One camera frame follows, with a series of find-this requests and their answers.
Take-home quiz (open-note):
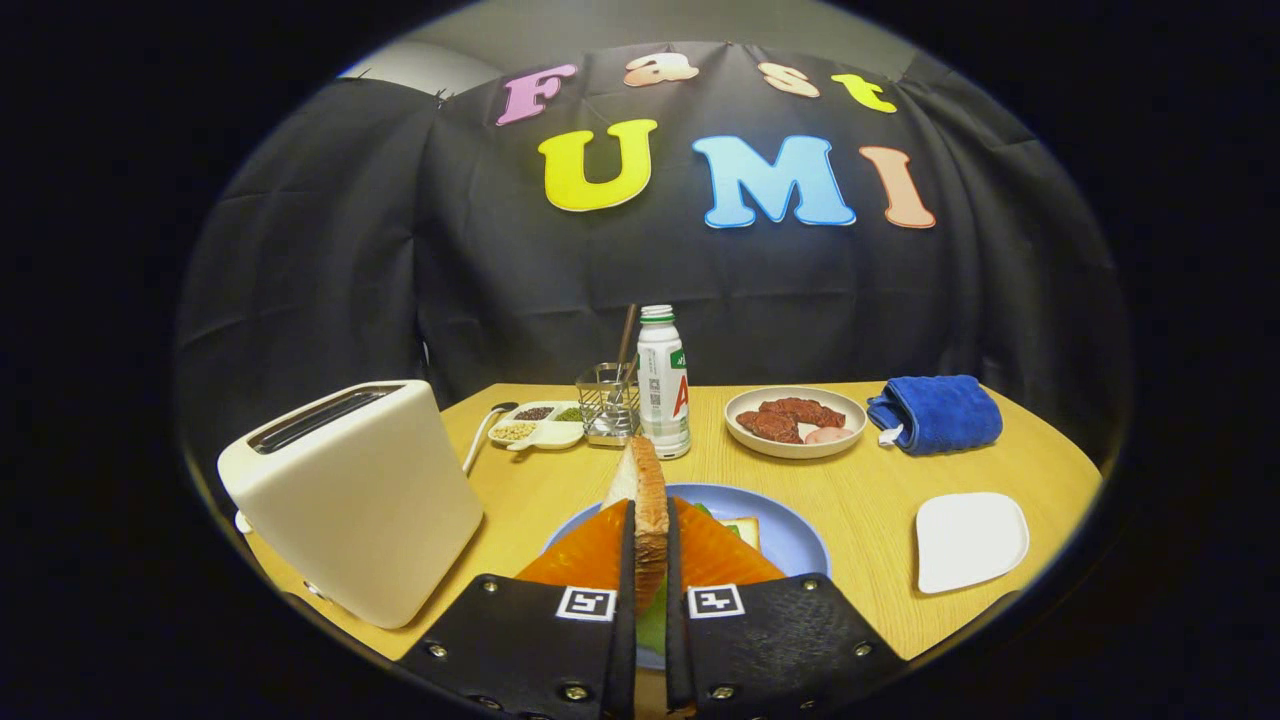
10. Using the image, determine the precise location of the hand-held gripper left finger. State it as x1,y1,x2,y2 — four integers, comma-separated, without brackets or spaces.
395,498,638,720

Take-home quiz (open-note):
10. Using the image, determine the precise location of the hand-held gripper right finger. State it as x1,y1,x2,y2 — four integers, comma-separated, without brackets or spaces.
665,497,909,720

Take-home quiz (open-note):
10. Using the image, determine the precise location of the green lettuce leaf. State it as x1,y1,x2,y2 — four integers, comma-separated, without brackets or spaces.
637,503,746,656

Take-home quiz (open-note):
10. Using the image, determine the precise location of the toasted bread slice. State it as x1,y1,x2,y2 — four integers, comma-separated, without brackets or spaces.
600,435,671,613

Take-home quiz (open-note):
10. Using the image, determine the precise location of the blue round plate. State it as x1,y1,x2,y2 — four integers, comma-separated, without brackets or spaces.
545,483,832,671

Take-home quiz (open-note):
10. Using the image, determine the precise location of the beige round plate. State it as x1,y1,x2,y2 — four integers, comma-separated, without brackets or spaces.
724,386,869,461

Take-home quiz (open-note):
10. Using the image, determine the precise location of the white divided bean dish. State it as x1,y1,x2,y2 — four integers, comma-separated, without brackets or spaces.
487,401,586,452

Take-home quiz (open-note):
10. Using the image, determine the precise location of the brown meat piece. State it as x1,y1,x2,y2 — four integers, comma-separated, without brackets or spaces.
735,409,802,445
758,397,847,429

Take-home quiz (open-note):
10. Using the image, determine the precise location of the white drink bottle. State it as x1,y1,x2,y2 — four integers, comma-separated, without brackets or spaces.
636,304,693,461

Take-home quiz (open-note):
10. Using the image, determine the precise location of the white toaster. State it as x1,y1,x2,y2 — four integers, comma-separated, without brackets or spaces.
217,379,486,630

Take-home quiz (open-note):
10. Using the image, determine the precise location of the brown chopstick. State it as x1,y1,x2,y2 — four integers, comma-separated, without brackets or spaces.
612,303,639,406

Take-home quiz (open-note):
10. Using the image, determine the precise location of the small white plate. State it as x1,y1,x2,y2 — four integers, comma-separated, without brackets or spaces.
915,491,1031,596

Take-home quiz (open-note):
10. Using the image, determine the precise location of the blue folded towel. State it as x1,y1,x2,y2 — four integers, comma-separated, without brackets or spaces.
866,375,1004,457

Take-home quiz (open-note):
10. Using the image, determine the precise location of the black backdrop cloth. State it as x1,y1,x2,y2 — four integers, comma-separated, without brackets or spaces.
173,40,1136,521

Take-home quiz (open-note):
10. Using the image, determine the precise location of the wire mesh utensil holder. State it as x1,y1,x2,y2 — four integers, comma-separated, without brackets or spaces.
576,362,642,447

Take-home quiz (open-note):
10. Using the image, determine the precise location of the white toaster cable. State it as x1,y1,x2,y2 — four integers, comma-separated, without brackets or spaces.
461,402,519,477

